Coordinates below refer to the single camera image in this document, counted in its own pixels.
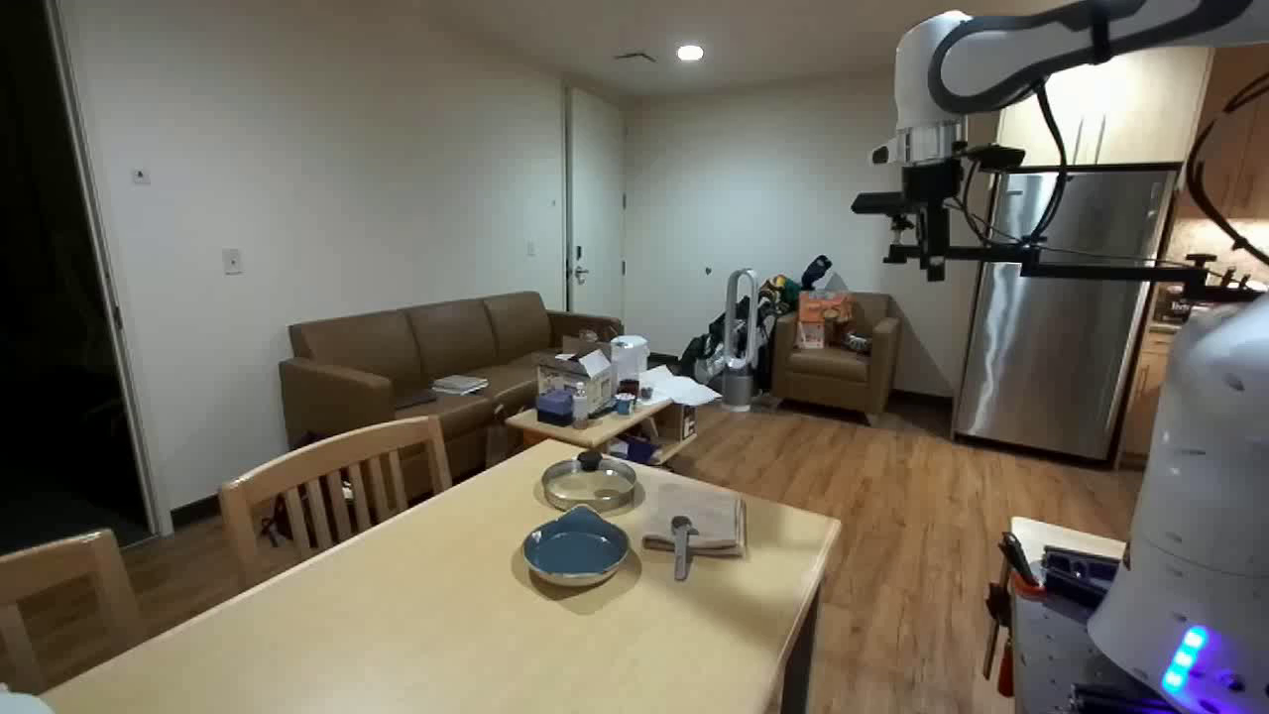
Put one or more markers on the brown leather sofa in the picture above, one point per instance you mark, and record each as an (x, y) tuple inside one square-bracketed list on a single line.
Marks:
[(397, 357)]

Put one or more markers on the wooden slat-back chair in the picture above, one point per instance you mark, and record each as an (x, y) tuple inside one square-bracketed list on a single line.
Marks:
[(61, 579), (332, 481)]

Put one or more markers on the stainless steel refrigerator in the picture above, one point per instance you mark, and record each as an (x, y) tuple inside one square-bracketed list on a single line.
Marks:
[(1055, 329)]

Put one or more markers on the brown armchair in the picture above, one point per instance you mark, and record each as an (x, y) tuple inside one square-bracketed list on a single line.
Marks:
[(840, 375)]

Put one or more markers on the clear plastic container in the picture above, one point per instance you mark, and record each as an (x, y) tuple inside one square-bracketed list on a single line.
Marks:
[(577, 389)]

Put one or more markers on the white door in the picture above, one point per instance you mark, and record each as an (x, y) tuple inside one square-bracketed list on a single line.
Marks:
[(598, 212)]

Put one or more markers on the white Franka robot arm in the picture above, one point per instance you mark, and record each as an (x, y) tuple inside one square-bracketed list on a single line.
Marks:
[(1193, 530)]

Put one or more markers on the white kettle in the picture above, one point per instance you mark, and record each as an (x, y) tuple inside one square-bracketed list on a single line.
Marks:
[(627, 357)]

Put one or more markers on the light wooden kitchen cabinets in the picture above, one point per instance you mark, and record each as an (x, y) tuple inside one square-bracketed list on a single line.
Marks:
[(1123, 112)]

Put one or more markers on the light wooden coffee table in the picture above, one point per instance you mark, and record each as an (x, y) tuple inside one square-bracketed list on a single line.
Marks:
[(598, 430)]

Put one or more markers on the white rounded object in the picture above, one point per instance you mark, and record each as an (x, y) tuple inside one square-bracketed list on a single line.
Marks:
[(20, 703)]

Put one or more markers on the white papers pile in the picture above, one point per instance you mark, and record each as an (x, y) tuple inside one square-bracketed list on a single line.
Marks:
[(681, 387)]

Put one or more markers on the black camera on stand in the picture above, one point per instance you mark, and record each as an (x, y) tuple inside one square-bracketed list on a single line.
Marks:
[(1086, 268)]

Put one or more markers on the dark bags pile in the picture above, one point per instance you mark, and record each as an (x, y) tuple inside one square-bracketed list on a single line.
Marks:
[(796, 297)]

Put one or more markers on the ceiling air vent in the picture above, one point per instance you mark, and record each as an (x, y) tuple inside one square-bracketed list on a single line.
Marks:
[(638, 57)]

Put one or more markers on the glass pot lid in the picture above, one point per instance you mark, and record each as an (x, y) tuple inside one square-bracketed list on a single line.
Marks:
[(587, 481)]

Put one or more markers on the papers stack on sofa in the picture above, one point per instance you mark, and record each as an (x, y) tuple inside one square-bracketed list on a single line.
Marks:
[(456, 387)]

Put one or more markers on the white bladeless fan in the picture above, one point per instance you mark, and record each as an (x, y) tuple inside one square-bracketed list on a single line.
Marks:
[(739, 329)]

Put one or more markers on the orange box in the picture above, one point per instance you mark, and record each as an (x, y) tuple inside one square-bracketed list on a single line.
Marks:
[(825, 323)]

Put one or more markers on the blue speckled bowl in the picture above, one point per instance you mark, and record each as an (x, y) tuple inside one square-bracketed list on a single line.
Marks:
[(577, 549)]

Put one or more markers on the round ceiling light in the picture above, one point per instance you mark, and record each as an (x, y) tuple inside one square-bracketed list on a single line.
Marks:
[(692, 53)]

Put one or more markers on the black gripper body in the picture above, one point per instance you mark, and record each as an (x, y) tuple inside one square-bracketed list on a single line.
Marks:
[(932, 184)]

